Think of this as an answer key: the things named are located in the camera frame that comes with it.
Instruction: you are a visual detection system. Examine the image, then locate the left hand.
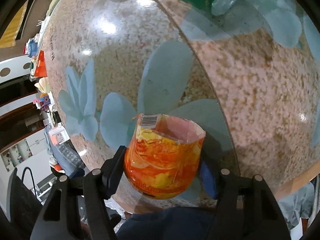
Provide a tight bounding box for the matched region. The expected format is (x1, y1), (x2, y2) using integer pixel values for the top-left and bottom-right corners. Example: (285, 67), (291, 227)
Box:
(80, 222), (92, 240)

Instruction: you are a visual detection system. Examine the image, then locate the orange plastic bag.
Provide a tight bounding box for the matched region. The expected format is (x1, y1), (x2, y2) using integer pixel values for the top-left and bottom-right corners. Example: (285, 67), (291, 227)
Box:
(34, 50), (47, 77)

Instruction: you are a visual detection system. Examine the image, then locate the yellow cloth covered board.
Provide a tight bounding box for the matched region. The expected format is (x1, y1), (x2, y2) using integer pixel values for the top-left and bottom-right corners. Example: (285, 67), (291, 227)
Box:
(0, 0), (29, 48)

